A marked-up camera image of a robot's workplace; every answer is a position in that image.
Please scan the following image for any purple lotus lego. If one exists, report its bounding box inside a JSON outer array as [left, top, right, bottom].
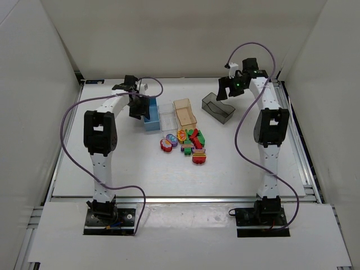
[[166, 134, 178, 147]]

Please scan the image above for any smoky grey container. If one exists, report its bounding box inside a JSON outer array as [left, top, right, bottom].
[[201, 92, 236, 124]]

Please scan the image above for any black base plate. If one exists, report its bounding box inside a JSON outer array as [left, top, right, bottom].
[[228, 207, 290, 238], [83, 207, 136, 236]]

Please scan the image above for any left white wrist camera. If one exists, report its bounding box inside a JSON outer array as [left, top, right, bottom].
[[138, 83, 149, 96]]

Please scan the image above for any red long lego brick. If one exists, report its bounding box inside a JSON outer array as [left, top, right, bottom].
[[190, 136, 203, 149]]

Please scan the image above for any green curved lego brick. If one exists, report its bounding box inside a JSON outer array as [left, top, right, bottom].
[[197, 130, 205, 147]]

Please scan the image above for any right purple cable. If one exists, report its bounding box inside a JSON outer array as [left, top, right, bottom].
[[227, 42, 300, 232]]

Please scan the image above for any clear plastic container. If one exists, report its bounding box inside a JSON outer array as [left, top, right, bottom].
[[157, 103, 178, 136]]

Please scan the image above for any green lego plate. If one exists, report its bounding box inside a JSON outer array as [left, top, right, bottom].
[[186, 128, 199, 139]]

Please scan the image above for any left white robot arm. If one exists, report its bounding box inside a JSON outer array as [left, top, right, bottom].
[[84, 75, 150, 221]]

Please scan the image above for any orange transparent container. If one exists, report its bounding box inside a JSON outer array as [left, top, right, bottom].
[[173, 98, 197, 130]]

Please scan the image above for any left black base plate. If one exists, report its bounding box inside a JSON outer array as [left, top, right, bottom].
[[83, 207, 136, 236]]

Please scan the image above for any blue plastic container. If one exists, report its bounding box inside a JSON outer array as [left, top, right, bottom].
[[143, 98, 160, 132]]

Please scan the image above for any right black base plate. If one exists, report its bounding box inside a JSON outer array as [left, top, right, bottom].
[[228, 207, 290, 238]]

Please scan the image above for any red flower lego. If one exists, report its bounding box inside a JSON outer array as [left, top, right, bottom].
[[160, 138, 173, 153]]

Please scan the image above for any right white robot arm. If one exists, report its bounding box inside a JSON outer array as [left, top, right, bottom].
[[217, 58, 290, 219]]

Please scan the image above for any yellow flower lego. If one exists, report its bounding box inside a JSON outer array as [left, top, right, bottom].
[[177, 129, 187, 144]]

